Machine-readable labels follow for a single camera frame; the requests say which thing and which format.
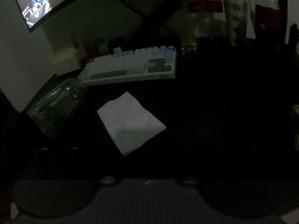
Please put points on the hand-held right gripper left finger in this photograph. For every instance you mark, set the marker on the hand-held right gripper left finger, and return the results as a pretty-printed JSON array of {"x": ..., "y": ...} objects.
[{"x": 88, "y": 152}]

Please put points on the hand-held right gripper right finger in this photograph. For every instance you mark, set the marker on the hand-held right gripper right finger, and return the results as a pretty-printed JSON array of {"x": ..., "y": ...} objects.
[{"x": 209, "y": 152}]

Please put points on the white paper tissue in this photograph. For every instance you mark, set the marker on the white paper tissue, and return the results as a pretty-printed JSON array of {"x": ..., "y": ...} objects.
[{"x": 130, "y": 123}]

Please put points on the clear glass jar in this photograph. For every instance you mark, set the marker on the clear glass jar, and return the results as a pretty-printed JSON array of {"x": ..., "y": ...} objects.
[{"x": 58, "y": 105}]

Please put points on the small white container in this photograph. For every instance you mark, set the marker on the small white container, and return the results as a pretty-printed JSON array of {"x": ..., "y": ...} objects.
[{"x": 117, "y": 50}]

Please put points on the white and grey keyboard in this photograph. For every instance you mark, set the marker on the white and grey keyboard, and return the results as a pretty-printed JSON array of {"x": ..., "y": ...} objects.
[{"x": 126, "y": 67}]

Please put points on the beige cardboard box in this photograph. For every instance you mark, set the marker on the beige cardboard box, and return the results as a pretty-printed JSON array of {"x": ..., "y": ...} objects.
[{"x": 66, "y": 60}]

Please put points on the small blue box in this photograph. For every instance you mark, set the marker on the small blue box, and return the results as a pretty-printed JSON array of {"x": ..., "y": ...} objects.
[{"x": 104, "y": 47}]

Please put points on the bottle with yellow liquid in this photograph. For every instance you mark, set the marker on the bottle with yellow liquid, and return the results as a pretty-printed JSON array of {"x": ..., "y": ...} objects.
[{"x": 189, "y": 43}]

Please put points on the white computer case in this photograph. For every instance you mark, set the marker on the white computer case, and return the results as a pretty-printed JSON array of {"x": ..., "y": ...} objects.
[{"x": 21, "y": 58}]

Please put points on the patterned paper cup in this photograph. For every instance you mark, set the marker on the patterned paper cup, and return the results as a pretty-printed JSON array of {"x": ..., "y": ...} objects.
[{"x": 236, "y": 21}]

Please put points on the large bottle with red label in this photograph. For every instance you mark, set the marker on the large bottle with red label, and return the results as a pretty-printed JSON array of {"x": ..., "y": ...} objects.
[{"x": 267, "y": 16}]

